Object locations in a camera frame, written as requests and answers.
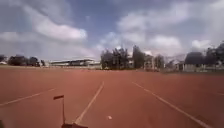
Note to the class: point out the pale building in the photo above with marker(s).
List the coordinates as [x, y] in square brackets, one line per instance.
[175, 64]

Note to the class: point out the red running track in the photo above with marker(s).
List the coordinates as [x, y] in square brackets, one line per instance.
[133, 103]

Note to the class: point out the group of dark trees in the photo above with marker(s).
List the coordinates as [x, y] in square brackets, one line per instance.
[18, 60]

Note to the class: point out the row of dark trees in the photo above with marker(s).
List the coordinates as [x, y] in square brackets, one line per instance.
[115, 60]

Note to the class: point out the low flat-roofed building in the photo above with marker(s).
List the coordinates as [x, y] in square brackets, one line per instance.
[73, 62]

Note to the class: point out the small white object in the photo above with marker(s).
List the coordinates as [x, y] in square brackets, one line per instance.
[109, 117]

